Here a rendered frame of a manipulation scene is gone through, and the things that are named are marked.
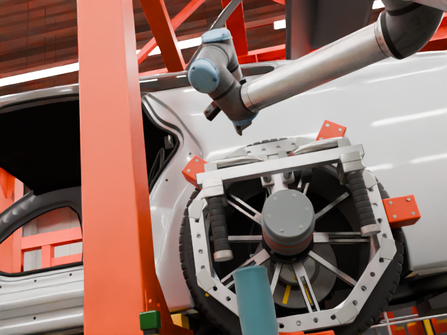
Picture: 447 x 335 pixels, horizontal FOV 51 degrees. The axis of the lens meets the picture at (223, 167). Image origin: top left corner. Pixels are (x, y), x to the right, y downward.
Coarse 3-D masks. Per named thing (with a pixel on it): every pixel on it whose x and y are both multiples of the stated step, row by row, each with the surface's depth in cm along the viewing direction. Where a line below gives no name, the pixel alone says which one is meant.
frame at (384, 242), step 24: (264, 144) 140; (288, 144) 139; (192, 216) 134; (384, 216) 128; (192, 240) 132; (384, 240) 125; (384, 264) 123; (216, 288) 130; (360, 288) 121; (312, 312) 120; (336, 312) 119
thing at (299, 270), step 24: (240, 192) 157; (336, 192) 152; (240, 240) 141; (264, 240) 140; (312, 240) 138; (336, 240) 137; (360, 240) 136; (216, 264) 151; (288, 264) 136; (360, 264) 151; (312, 288) 133
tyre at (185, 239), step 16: (256, 144) 150; (192, 192) 147; (384, 192) 139; (400, 240) 133; (192, 256) 138; (400, 256) 131; (192, 272) 136; (384, 272) 130; (400, 272) 130; (192, 288) 135; (384, 288) 128; (208, 304) 132; (368, 304) 127; (384, 304) 127; (224, 320) 130; (368, 320) 126
